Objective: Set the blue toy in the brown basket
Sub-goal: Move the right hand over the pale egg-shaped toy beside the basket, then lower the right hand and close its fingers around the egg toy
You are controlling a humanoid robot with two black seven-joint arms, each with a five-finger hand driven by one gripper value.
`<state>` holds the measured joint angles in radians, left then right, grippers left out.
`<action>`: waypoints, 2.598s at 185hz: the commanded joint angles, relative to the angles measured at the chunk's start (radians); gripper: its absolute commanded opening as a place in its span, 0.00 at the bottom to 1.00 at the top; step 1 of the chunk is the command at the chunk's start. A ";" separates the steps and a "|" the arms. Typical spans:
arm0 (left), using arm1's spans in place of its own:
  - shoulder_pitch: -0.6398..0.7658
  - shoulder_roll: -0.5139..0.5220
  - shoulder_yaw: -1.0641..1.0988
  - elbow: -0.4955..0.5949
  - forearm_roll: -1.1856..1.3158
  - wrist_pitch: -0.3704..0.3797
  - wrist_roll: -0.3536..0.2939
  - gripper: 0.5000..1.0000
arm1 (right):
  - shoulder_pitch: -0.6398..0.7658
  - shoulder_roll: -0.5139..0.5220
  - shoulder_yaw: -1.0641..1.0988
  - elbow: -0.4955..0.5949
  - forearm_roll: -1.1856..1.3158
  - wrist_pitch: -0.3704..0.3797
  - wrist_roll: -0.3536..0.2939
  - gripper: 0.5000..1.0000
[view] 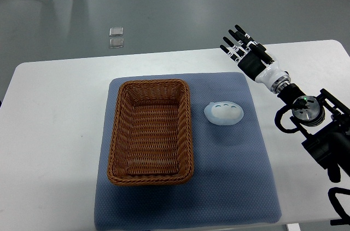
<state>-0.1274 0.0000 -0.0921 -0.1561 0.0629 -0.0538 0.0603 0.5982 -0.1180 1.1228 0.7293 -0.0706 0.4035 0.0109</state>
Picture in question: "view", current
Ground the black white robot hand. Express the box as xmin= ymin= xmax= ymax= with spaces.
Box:
xmin=220 ymin=25 xmax=289 ymax=93

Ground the light blue plush toy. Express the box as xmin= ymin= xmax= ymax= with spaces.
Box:
xmin=204 ymin=101 xmax=244 ymax=126

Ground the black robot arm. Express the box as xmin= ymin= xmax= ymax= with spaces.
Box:
xmin=221 ymin=25 xmax=349 ymax=183

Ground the brown wicker basket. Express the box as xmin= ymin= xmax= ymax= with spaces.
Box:
xmin=107 ymin=79 xmax=194 ymax=186

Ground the upper metal floor plate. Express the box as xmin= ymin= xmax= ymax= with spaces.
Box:
xmin=109 ymin=27 xmax=124 ymax=37

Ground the metal floor plate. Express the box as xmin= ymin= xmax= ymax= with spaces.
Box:
xmin=109 ymin=38 xmax=124 ymax=48
xmin=109 ymin=27 xmax=124 ymax=37

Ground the lower metal floor plate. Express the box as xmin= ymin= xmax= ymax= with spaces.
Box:
xmin=109 ymin=38 xmax=124 ymax=48

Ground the blue quilted mat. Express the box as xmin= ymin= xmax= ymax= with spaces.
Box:
xmin=94 ymin=72 xmax=282 ymax=230

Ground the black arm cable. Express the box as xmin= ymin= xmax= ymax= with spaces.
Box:
xmin=274 ymin=106 xmax=301 ymax=133

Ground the black table bracket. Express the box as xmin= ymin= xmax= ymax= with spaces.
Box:
xmin=330 ymin=219 xmax=349 ymax=226

